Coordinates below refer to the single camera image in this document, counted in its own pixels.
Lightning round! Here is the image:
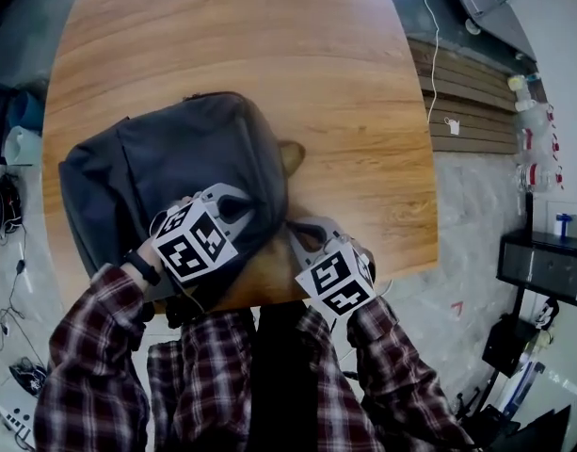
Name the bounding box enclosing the person's left forearm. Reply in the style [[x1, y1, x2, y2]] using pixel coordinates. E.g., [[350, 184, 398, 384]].
[[33, 240, 165, 452]]

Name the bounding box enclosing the person's right forearm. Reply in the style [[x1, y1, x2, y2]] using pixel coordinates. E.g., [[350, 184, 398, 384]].
[[306, 294, 475, 452]]

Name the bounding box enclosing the cluster of clear plastic bottles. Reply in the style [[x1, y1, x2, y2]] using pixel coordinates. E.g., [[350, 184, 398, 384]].
[[505, 73, 568, 193]]

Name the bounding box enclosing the black floor cable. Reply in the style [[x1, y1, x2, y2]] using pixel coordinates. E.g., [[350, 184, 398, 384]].
[[0, 231, 47, 362]]

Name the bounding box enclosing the black wristband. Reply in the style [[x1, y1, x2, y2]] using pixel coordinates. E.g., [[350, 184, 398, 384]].
[[123, 249, 163, 287]]

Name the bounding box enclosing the black device on floor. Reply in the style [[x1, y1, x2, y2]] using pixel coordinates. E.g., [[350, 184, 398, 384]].
[[8, 355, 50, 398]]

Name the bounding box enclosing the black box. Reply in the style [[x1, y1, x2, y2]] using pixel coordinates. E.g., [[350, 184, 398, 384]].
[[481, 316, 539, 379]]

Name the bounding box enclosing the black headset with cables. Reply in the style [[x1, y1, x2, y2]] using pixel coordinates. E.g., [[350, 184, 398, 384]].
[[0, 171, 24, 234]]

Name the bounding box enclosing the blue bin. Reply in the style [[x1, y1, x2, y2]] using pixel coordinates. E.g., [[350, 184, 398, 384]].
[[7, 89, 47, 136]]

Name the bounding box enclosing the person's right hand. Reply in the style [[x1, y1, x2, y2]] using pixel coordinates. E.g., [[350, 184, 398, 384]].
[[357, 249, 377, 285]]

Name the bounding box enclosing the white cup with blue lid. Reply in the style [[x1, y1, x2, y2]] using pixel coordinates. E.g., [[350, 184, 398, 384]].
[[554, 212, 577, 237]]

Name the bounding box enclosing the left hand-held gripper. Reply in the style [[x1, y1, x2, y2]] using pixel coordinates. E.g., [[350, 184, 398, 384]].
[[149, 182, 257, 286]]

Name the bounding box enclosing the dark grey backpack bag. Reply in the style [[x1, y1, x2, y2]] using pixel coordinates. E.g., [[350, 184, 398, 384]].
[[57, 90, 290, 315]]

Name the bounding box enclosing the white plastic container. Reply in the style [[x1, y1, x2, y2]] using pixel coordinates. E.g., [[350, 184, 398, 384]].
[[4, 124, 45, 167]]

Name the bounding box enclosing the person's left hand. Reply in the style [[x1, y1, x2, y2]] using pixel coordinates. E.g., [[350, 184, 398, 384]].
[[167, 194, 199, 215]]

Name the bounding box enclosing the brown slatted wooden panel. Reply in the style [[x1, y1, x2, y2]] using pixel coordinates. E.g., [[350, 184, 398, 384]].
[[407, 35, 521, 157]]

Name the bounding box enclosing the person's plaid shirt torso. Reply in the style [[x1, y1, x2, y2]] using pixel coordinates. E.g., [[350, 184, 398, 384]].
[[145, 304, 378, 452]]

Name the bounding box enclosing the black metal shelf unit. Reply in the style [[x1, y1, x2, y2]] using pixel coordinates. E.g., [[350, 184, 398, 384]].
[[496, 191, 577, 311]]

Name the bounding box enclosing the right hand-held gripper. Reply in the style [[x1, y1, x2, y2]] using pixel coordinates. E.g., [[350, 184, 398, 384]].
[[286, 218, 378, 320]]

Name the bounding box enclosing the white hanging cable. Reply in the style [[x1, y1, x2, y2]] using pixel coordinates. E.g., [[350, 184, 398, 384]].
[[404, 0, 441, 122]]

